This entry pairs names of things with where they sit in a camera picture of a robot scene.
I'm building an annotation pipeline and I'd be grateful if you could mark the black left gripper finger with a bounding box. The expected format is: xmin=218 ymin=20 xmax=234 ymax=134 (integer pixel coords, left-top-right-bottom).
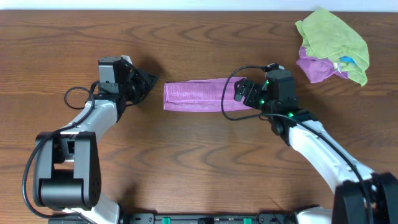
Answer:
xmin=141 ymin=71 xmax=159 ymax=84
xmin=137 ymin=80 xmax=157 ymax=103

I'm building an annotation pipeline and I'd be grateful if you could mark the purple microfibre cloth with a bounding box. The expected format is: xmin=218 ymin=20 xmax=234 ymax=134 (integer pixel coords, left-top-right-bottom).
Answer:
xmin=163 ymin=77 xmax=249 ymax=113

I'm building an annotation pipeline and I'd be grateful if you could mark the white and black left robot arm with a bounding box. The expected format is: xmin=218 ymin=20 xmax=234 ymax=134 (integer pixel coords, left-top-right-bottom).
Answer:
xmin=22 ymin=65 xmax=159 ymax=223

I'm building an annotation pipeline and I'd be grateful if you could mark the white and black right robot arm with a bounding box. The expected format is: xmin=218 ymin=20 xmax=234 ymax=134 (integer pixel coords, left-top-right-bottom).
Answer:
xmin=234 ymin=78 xmax=397 ymax=223

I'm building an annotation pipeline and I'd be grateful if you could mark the green microfibre cloth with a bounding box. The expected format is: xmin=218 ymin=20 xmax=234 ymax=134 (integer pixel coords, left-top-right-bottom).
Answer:
xmin=295 ymin=8 xmax=369 ymax=86

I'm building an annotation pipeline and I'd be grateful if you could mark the blue cloth in pile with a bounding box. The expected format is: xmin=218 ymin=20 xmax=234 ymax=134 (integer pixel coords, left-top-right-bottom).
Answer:
xmin=340 ymin=56 xmax=356 ymax=65

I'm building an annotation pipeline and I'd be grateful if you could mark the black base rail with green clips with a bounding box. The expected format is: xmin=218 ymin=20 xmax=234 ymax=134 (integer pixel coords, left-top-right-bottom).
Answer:
xmin=48 ymin=212 xmax=299 ymax=224

